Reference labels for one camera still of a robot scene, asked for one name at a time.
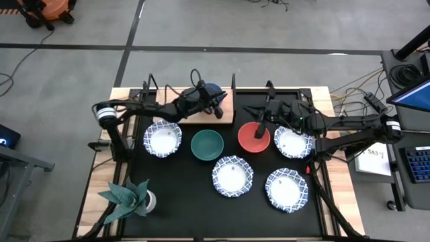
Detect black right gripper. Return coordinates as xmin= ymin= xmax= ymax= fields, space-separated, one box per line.
xmin=242 ymin=79 xmax=290 ymax=140

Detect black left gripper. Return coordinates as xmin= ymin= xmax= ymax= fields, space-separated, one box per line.
xmin=177 ymin=79 xmax=229 ymax=120

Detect blue plastic bowl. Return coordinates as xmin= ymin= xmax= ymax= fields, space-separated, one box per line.
xmin=203 ymin=82 xmax=225 ymax=102

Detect blue patterned paper bowl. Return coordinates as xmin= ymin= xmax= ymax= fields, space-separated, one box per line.
xmin=264 ymin=167 xmax=309 ymax=214
xmin=273 ymin=125 xmax=314 ymax=159
xmin=143 ymin=120 xmax=183 ymax=159
xmin=211 ymin=155 xmax=255 ymax=198

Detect teal plastic bowl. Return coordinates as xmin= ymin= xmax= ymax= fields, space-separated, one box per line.
xmin=190 ymin=129 xmax=225 ymax=161

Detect red plastic bowl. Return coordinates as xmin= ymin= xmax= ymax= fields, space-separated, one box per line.
xmin=237 ymin=121 xmax=271 ymax=154

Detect black power strip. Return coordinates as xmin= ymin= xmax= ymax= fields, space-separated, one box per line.
xmin=363 ymin=92 xmax=388 ymax=114

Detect black table mat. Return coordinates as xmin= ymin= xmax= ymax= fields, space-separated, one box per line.
xmin=122 ymin=89 xmax=324 ymax=238

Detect white paper sign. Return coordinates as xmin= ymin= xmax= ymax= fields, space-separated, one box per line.
xmin=354 ymin=143 xmax=393 ymax=177

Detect white plant pot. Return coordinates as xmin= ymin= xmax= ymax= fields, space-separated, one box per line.
xmin=144 ymin=190 xmax=157 ymax=214

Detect green artificial plant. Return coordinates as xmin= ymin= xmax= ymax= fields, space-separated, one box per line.
xmin=97 ymin=179 xmax=151 ymax=225

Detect monitor with blue screen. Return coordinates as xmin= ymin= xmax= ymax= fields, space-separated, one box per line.
xmin=386 ymin=77 xmax=430 ymax=114

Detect black pole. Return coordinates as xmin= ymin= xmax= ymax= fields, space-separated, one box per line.
xmin=393 ymin=25 xmax=430 ymax=62

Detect black keyboard blue keys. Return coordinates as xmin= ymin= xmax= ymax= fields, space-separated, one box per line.
xmin=404 ymin=146 xmax=430 ymax=184

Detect grey equipment cart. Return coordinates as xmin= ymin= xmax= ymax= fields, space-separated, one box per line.
xmin=381 ymin=48 xmax=430 ymax=211

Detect orange shop vacuum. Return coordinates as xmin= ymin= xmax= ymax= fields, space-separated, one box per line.
xmin=16 ymin=0 xmax=77 ymax=32

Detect grey metal desk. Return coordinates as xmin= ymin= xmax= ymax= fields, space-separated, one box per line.
xmin=0 ymin=144 xmax=56 ymax=241

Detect black device blue light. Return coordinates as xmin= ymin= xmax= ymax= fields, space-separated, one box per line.
xmin=0 ymin=123 xmax=22 ymax=151

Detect wooden shelf black frame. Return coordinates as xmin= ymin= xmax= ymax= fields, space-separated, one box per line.
xmin=142 ymin=72 xmax=237 ymax=126

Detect black aluminium rig frame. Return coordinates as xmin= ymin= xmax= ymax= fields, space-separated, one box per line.
xmin=72 ymin=85 xmax=367 ymax=242

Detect coiled black cable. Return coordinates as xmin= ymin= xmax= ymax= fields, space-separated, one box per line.
xmin=389 ymin=63 xmax=425 ymax=89

